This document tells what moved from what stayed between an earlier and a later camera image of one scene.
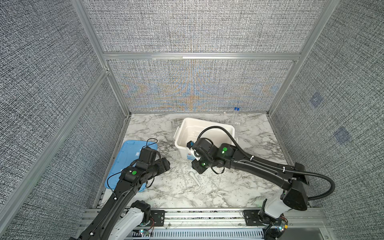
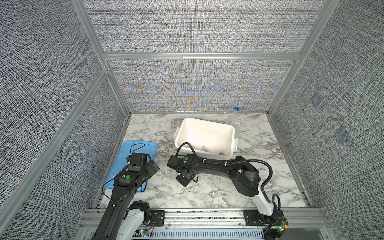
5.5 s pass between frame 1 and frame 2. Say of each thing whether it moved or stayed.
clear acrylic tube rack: stayed
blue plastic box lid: stayed
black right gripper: moved
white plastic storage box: stayed
